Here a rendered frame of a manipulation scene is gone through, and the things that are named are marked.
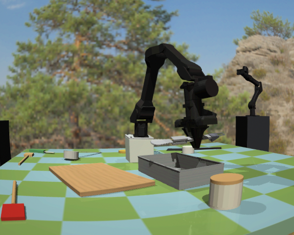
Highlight beige cylindrical container with tan lid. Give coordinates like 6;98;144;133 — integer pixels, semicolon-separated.
208;173;244;210

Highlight light wooden board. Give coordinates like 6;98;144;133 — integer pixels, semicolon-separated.
49;163;155;197

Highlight beige cylinder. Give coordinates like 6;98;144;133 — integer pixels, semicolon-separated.
182;145;194;154

